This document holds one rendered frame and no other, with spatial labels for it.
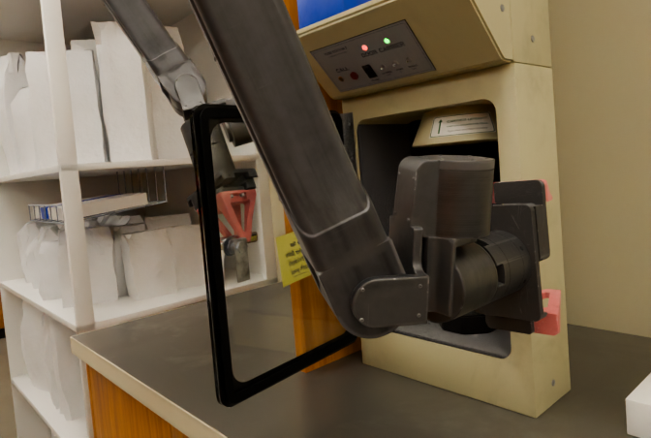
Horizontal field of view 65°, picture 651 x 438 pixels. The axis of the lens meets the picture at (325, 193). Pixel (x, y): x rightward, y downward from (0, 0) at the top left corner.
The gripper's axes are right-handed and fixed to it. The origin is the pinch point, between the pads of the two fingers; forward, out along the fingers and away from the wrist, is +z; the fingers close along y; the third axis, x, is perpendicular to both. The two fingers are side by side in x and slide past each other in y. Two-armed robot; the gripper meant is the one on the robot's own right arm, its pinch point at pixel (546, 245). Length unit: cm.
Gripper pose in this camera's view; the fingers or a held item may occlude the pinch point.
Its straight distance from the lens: 57.2
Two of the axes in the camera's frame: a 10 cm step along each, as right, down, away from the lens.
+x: -6.7, 0.5, 7.4
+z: 7.4, -0.9, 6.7
